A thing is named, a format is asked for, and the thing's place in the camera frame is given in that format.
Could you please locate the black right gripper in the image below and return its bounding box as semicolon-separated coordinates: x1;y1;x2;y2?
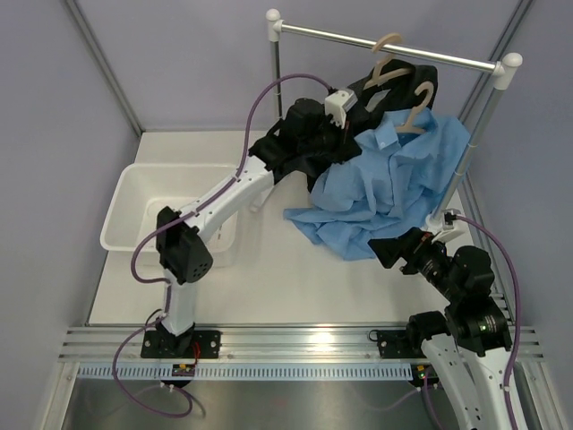
368;226;463;302

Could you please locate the light blue shirt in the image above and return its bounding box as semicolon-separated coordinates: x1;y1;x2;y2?
283;108;470;261

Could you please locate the beige plastic hanger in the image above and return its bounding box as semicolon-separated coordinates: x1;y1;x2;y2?
395;81;435;134

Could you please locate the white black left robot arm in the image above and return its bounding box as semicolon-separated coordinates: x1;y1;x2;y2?
141;99;349;358

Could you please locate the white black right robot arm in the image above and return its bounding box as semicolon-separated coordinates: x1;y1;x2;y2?
368;228;527;429

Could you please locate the dark striped shirt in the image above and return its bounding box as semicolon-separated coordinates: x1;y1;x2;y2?
249;60;438;191

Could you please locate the beige hanger with dark shirt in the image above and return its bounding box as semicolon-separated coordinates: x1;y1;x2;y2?
363;33;412;90

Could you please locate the silver clothes rack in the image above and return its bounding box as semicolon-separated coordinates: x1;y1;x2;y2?
265;1;533;232

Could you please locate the white plastic bin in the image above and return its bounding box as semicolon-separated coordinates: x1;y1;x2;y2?
100;163;240;271

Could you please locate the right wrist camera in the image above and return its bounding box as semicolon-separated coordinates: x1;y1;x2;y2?
428;209;464;244

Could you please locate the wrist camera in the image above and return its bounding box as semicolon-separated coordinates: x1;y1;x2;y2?
428;209;464;244
324;88;357;128

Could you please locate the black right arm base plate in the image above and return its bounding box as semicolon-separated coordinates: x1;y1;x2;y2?
367;329;423;359

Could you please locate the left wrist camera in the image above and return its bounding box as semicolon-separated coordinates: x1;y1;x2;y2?
324;88;357;128

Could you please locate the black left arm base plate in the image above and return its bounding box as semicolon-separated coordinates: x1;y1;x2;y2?
141;330;221;359

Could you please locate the white slotted cable duct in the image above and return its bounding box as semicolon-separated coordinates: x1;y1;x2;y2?
77;363;413;382

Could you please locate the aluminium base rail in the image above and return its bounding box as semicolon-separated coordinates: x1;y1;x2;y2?
57;324;545;362

